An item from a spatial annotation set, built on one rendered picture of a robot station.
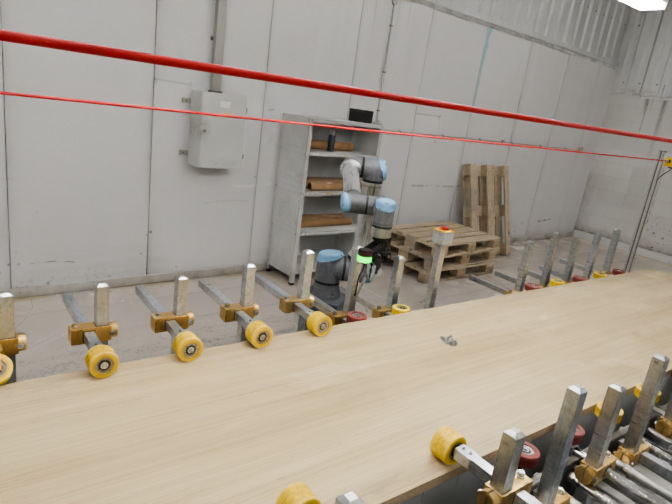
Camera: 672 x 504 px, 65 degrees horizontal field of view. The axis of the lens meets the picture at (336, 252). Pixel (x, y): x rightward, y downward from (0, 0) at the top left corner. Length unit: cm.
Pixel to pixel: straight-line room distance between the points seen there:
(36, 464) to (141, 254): 348
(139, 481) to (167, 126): 359
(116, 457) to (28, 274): 329
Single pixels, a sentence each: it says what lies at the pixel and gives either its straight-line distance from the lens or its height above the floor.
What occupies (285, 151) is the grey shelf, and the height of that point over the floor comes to 121.
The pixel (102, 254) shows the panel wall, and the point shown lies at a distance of 463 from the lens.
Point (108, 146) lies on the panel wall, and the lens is 444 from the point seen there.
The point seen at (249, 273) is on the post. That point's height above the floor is 110.
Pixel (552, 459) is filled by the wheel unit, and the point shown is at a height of 97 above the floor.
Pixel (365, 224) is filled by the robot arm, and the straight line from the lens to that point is 301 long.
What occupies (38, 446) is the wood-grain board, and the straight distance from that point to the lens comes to 143.
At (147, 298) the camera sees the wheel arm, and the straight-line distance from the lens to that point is 202.
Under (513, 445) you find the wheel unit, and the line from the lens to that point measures 124.
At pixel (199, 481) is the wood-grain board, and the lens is 129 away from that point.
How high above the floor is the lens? 173
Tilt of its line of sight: 16 degrees down
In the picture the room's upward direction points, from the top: 8 degrees clockwise
